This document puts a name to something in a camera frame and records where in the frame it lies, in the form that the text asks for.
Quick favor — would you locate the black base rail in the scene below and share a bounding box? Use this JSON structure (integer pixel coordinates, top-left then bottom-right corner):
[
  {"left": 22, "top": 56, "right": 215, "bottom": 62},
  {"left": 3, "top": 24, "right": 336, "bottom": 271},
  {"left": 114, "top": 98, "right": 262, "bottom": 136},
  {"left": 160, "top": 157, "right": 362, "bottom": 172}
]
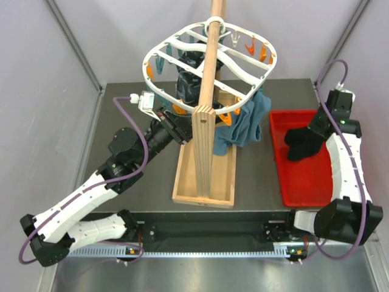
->
[{"left": 134, "top": 210, "right": 302, "bottom": 252}]

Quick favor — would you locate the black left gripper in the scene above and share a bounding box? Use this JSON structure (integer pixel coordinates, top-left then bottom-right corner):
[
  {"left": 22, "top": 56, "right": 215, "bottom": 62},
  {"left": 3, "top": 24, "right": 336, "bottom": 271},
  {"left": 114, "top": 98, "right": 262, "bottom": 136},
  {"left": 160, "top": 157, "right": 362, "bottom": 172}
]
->
[{"left": 136, "top": 106, "right": 209, "bottom": 167}]

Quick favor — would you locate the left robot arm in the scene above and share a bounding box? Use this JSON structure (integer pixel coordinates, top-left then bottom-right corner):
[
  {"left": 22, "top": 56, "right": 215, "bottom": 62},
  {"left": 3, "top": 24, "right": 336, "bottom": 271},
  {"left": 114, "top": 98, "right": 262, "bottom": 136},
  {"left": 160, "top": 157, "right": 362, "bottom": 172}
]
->
[{"left": 20, "top": 107, "right": 193, "bottom": 267}]

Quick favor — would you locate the blue ribbed sock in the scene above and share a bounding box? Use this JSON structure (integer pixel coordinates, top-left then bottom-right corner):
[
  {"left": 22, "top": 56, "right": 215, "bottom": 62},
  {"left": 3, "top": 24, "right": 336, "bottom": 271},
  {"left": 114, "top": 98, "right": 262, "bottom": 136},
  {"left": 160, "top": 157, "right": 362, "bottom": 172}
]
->
[{"left": 213, "top": 88, "right": 272, "bottom": 156}]

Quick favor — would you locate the white round clip hanger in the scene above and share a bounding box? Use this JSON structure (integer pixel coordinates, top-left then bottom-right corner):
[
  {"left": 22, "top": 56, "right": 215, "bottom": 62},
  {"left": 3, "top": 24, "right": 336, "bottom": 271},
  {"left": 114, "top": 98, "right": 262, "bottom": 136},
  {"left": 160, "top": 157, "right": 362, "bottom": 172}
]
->
[{"left": 142, "top": 16, "right": 278, "bottom": 115}]

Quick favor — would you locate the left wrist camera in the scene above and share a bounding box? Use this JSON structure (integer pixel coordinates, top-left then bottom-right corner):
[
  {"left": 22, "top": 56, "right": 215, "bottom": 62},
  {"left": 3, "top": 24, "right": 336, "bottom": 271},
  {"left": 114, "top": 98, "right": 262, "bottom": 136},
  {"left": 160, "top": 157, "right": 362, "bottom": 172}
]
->
[{"left": 129, "top": 91, "right": 160, "bottom": 121}]

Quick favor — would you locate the black patterned sock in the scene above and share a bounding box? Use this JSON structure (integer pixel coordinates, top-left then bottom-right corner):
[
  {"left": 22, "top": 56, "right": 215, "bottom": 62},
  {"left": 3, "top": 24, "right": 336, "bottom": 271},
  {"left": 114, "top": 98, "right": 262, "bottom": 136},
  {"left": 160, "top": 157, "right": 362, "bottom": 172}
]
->
[{"left": 176, "top": 51, "right": 205, "bottom": 107}]

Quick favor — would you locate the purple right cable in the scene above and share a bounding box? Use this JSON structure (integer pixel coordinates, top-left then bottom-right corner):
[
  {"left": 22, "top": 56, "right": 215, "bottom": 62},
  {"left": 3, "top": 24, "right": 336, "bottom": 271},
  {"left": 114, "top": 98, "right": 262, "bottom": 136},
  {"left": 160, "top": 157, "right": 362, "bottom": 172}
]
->
[{"left": 314, "top": 59, "right": 374, "bottom": 259}]

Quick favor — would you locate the wooden hanger stand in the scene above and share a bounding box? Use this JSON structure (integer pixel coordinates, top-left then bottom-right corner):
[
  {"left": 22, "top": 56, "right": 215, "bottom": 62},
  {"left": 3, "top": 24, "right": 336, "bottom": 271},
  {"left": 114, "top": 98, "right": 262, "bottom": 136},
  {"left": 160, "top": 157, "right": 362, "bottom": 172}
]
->
[{"left": 172, "top": 1, "right": 236, "bottom": 209}]

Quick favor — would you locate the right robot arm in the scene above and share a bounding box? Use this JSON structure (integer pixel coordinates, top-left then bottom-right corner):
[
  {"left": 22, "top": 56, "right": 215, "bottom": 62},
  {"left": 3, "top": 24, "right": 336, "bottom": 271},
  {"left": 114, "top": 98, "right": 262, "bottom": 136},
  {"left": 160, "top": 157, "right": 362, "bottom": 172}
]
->
[{"left": 283, "top": 89, "right": 384, "bottom": 245}]

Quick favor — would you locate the red plastic tray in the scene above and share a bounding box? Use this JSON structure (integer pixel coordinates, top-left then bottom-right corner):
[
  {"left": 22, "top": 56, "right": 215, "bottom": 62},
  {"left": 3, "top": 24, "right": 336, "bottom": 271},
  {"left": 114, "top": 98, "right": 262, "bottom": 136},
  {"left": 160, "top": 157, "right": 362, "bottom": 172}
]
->
[{"left": 269, "top": 109, "right": 332, "bottom": 208}]

